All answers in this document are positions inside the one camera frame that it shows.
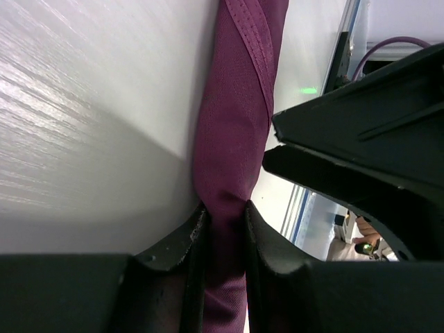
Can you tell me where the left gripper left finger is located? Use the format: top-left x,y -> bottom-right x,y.
1,206 -> 209,332

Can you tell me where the aluminium front rail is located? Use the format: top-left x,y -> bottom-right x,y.
281,1 -> 368,248

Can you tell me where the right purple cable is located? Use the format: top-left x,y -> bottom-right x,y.
352,36 -> 431,84

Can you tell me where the purple cloth napkin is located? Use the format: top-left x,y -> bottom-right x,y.
193,1 -> 289,332

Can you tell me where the white slotted cable duct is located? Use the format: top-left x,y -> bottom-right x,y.
291,190 -> 316,247

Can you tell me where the person in beige clothing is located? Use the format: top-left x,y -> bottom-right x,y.
327,216 -> 399,262

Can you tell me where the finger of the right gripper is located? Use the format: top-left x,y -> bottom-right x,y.
262,146 -> 443,261
273,44 -> 443,189

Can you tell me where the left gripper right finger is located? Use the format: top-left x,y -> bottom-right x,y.
244,202 -> 443,332

